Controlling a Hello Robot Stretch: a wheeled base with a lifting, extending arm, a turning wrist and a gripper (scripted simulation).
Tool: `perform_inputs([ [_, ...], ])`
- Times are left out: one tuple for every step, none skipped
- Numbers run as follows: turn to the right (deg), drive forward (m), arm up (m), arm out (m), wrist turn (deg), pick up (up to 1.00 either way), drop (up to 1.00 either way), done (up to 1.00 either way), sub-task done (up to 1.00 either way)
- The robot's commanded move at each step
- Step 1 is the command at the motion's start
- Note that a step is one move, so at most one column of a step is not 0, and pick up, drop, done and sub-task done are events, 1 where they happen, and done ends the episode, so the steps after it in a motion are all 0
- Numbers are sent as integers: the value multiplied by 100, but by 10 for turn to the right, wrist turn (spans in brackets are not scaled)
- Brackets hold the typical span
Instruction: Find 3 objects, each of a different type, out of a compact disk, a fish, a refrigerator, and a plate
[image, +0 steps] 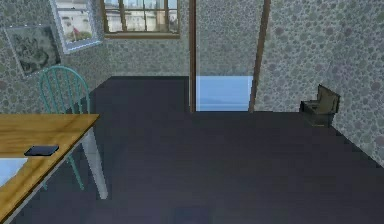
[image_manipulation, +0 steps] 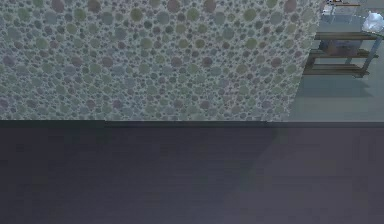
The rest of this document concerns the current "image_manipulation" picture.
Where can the brown wooden shelf table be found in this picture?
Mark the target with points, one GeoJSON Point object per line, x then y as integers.
{"type": "Point", "coordinates": [336, 53]}

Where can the pale translucent round object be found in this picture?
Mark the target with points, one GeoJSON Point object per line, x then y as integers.
{"type": "Point", "coordinates": [374, 22]}

